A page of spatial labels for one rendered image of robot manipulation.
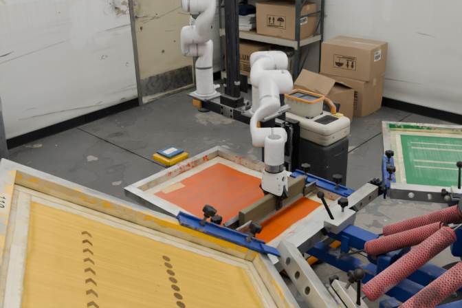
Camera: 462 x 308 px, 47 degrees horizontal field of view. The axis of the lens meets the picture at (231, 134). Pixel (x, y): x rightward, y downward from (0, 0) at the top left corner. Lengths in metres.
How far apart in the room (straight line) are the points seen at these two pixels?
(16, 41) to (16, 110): 0.66
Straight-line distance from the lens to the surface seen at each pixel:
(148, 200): 2.23
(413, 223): 1.85
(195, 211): 2.19
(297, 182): 2.19
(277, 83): 2.18
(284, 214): 2.16
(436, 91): 5.89
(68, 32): 5.63
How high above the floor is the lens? 2.09
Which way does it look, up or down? 23 degrees down
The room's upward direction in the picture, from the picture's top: 2 degrees counter-clockwise
